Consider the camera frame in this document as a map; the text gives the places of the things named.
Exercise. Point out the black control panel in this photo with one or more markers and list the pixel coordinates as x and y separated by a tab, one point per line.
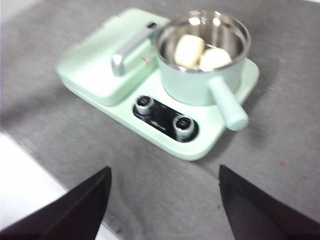
162	117

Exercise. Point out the red white warning sticker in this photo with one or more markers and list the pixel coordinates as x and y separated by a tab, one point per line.
146	60

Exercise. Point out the plain white steamed bun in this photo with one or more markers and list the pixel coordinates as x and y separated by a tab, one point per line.
188	51

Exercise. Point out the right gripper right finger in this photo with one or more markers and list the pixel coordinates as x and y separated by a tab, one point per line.
262	215

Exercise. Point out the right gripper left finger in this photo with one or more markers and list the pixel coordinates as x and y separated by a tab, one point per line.
62	217

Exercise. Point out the silver control knob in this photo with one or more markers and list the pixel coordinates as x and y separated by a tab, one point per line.
183	125
144	105

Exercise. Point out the mint green breakfast machine base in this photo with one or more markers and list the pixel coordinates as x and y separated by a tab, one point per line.
212	140

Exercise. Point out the pleated bun green specks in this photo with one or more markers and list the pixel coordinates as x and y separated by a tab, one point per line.
215	60

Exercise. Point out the mint green hinged grill lid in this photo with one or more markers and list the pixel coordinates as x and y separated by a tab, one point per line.
87	70

